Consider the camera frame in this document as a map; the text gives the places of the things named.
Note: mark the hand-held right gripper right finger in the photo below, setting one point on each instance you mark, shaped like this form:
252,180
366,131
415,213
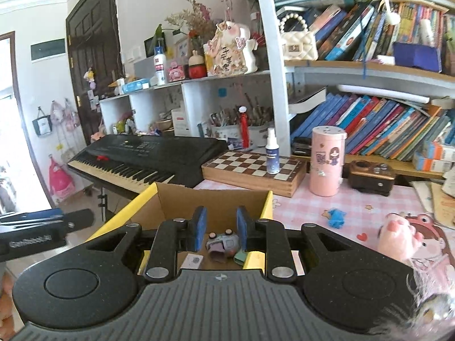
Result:
244,227

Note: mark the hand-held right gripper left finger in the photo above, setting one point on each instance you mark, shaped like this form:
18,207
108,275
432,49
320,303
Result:
199,227

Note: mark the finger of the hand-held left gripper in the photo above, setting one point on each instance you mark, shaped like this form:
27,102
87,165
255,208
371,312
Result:
80,220

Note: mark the teal plastic clip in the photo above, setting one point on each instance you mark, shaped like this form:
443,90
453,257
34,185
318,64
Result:
241,257

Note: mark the cardboard box with yellow flaps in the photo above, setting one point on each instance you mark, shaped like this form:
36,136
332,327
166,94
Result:
121,213

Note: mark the pink checkered desktop cloth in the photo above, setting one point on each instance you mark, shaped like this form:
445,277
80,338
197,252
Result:
359,213

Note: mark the grey purple toy car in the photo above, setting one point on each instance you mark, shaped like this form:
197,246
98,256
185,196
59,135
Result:
225,243

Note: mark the black keyboard stand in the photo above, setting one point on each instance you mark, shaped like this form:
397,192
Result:
103,202

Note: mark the small white square pad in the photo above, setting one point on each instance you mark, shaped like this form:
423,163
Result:
194,261

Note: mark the pink hanging bag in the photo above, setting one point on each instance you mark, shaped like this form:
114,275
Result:
60,181

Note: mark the wooden chessboard box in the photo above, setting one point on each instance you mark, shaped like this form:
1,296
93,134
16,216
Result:
248,170

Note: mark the white blue spray bottle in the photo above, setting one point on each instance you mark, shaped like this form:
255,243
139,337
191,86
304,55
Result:
273,156

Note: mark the black electronic keyboard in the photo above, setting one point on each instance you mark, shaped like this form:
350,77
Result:
153,152

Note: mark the blue folded paper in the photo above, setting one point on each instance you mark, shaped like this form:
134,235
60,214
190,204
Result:
337,217

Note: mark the white square pen holder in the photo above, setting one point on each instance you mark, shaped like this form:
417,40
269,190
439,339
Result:
224,131

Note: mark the red tassel ornament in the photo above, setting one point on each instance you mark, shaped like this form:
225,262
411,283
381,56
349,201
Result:
244,128

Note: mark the white dark tote bag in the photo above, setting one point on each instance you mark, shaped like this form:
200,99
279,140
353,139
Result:
42,124

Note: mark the pink cylindrical container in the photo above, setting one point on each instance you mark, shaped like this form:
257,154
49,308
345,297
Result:
326,163

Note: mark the cluster of hanging small bags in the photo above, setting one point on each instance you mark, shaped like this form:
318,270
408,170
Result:
65,115

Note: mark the white box with red label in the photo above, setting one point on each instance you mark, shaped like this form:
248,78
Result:
179,122

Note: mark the wooden bowl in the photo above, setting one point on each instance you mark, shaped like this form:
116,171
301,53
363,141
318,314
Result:
164,125

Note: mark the white low cubby shelf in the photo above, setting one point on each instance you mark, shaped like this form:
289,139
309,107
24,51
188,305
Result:
199,99

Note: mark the blue sticky note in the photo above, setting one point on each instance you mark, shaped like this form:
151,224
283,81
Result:
222,92

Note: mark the thick lying book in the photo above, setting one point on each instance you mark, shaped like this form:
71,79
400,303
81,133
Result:
305,100

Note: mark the blue tissue pack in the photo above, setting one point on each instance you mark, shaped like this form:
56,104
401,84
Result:
135,86

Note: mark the pink tin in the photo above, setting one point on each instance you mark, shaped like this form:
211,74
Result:
177,73

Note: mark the pink plush toy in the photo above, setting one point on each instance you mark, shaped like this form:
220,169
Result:
401,234

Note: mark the red round doll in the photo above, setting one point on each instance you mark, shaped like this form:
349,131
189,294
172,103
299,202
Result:
197,67

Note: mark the row of books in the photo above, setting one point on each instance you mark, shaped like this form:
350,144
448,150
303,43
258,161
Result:
373,128

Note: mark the white lotion bottle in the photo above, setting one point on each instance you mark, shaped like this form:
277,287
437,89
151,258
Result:
160,67

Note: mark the white bookshelf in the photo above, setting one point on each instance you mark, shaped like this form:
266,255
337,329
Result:
277,60

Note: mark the dark brown door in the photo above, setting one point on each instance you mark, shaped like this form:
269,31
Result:
94,49

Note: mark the pig shaped ornament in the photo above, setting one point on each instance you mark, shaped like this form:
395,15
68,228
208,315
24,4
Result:
227,51

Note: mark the white quilted handbag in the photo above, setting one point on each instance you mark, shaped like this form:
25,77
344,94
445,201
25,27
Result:
297,44

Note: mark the grey fluffy fur trim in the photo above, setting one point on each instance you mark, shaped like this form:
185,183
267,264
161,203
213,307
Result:
426,291

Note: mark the loose paper sheets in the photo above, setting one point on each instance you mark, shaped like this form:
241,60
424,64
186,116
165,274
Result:
437,202

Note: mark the orange blue cartons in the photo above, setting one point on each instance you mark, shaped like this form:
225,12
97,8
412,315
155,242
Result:
435,156

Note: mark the dried flower bouquet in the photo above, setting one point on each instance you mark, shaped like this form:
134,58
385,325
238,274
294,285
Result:
193,17

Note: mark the leaning stack of books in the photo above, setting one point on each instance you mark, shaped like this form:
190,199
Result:
376,25

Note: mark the dark blue box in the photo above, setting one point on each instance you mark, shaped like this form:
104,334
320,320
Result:
417,57

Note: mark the brown retro camera box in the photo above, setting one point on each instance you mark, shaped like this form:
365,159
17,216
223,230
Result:
371,177

